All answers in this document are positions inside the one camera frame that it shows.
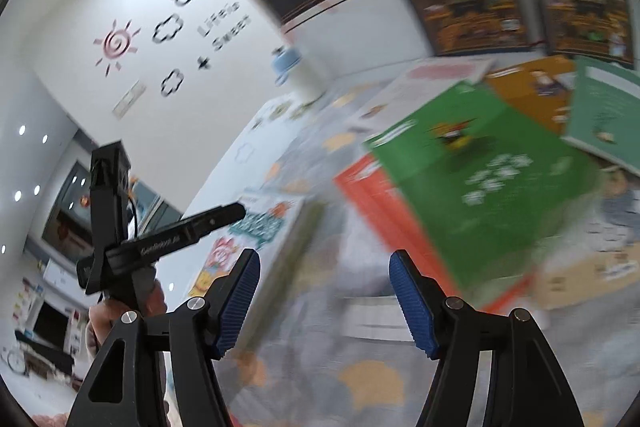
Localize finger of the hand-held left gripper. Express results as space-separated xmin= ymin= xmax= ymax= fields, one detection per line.
xmin=175 ymin=202 xmax=247 ymax=242

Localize black lettering wall sticker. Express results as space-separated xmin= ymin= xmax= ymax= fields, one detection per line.
xmin=197 ymin=2 xmax=251 ymax=52

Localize white book with pink cloud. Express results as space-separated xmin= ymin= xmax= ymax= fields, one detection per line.
xmin=345 ymin=57 xmax=506 ymax=138

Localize cartoon print book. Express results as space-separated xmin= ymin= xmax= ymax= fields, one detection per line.
xmin=185 ymin=192 xmax=326 ymax=353

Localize white cup with blue lid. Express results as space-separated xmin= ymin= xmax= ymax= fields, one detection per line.
xmin=272 ymin=47 xmax=326 ymax=100

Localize row of recessed ceiling lights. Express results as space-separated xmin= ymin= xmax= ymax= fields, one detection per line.
xmin=0 ymin=122 xmax=88 ymax=258

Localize person's left hand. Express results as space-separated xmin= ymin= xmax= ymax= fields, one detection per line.
xmin=87 ymin=279 xmax=168 ymax=350

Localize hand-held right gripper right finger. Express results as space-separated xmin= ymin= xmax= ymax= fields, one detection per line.
xmin=389 ymin=249 xmax=586 ymax=427

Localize red sun wall sticker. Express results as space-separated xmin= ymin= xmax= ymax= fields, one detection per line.
xmin=95 ymin=19 xmax=141 ymax=75

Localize teal green book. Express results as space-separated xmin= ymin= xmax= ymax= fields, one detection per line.
xmin=560 ymin=57 xmax=640 ymax=178

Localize orange book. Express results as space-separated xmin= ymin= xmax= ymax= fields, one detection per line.
xmin=482 ymin=54 xmax=583 ymax=135

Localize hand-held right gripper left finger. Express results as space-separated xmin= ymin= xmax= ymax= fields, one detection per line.
xmin=67 ymin=248 xmax=262 ymax=427

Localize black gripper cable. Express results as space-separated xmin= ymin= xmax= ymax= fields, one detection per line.
xmin=125 ymin=194 xmax=143 ymax=240

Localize red book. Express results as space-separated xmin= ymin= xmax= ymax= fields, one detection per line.
xmin=332 ymin=154 xmax=533 ymax=315

